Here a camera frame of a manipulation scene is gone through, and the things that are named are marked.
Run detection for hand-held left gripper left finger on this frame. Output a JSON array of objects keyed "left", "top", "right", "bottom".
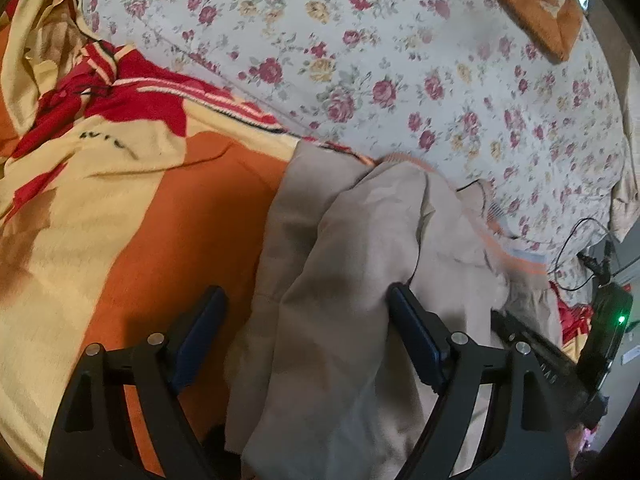
[{"left": 44, "top": 285, "right": 230, "bottom": 480}]

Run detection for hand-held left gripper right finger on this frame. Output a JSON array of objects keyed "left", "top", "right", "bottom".
[{"left": 387, "top": 282, "right": 573, "bottom": 480}]

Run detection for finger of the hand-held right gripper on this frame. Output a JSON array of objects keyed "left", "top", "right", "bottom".
[{"left": 491, "top": 310, "right": 601, "bottom": 411}]

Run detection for beige zip jacket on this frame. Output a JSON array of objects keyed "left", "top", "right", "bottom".
[{"left": 225, "top": 140, "right": 563, "bottom": 480}]

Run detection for black charger plug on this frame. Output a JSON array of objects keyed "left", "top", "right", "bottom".
[{"left": 577, "top": 240, "right": 617, "bottom": 277}]

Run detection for beige cloth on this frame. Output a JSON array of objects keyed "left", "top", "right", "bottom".
[{"left": 609, "top": 155, "right": 640, "bottom": 242}]

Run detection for red orange yellow printed blanket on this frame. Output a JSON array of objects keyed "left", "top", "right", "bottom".
[{"left": 0, "top": 0, "right": 596, "bottom": 480}]

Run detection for floral quilt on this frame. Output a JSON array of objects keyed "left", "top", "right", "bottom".
[{"left": 55, "top": 0, "right": 631, "bottom": 281}]

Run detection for orange plush blanket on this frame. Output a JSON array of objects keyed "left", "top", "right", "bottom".
[{"left": 457, "top": 0, "right": 586, "bottom": 64}]

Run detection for black cable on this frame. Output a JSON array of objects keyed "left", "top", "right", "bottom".
[{"left": 552, "top": 217, "right": 640, "bottom": 293}]

